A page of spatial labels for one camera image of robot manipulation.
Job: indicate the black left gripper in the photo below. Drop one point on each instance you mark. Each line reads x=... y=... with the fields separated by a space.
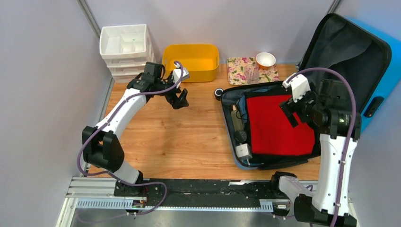
x=181 y=102

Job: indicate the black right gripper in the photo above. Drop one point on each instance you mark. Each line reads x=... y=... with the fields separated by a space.
x=289 y=108

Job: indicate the red cloth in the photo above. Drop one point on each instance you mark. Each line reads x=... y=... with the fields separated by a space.
x=271 y=131

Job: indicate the yellow plastic basket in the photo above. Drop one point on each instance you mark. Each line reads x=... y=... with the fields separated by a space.
x=201 y=60

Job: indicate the blue fish print suitcase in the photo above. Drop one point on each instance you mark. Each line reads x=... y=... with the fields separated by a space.
x=366 y=57

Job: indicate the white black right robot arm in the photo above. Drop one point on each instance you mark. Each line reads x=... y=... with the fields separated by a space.
x=332 y=110

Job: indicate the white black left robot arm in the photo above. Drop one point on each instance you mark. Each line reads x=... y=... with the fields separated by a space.
x=101 y=143

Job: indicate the clear glass on tray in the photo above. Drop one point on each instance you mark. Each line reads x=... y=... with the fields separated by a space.
x=251 y=74

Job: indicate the beige cylindrical bottle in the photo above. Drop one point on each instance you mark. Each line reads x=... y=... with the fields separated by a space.
x=236 y=118

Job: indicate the black round cap item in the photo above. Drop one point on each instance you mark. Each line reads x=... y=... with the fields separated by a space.
x=240 y=136

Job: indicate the floral pattern tray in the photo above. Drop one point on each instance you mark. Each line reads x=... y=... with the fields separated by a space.
x=235 y=71

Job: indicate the white square charger block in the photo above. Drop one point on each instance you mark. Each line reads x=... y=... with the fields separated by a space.
x=243 y=151

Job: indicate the white plastic drawer unit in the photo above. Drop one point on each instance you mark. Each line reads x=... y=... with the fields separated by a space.
x=126 y=49

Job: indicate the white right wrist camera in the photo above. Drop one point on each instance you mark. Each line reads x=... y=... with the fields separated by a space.
x=298 y=84

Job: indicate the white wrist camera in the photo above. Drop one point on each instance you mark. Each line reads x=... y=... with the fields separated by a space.
x=298 y=84
x=180 y=73

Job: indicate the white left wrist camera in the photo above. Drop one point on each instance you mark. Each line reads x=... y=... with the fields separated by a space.
x=180 y=73

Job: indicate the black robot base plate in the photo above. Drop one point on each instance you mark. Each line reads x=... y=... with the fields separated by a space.
x=193 y=193

